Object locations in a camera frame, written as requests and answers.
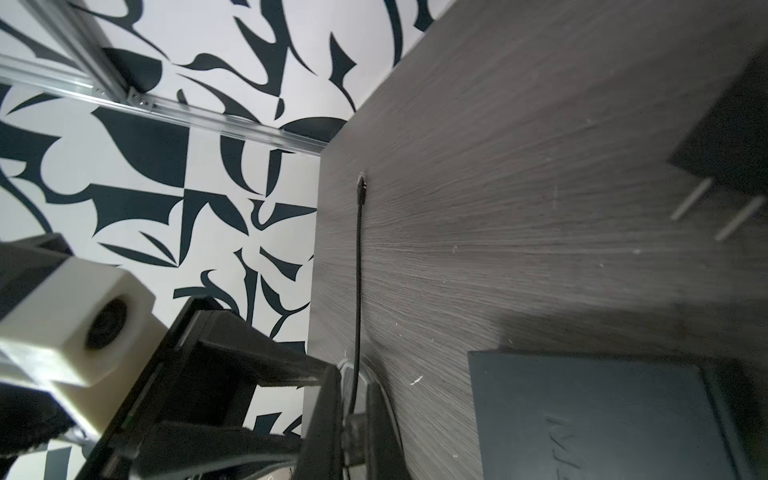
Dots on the black power adapter with cable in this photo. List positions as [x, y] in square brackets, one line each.
[728, 146]

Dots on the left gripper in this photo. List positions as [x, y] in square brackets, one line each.
[184, 418]

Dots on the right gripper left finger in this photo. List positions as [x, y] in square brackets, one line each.
[321, 454]

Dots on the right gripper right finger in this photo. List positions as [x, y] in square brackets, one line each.
[384, 454]

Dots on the black network switch box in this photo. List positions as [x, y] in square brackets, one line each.
[578, 416]

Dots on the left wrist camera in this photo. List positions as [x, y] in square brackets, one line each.
[44, 341]

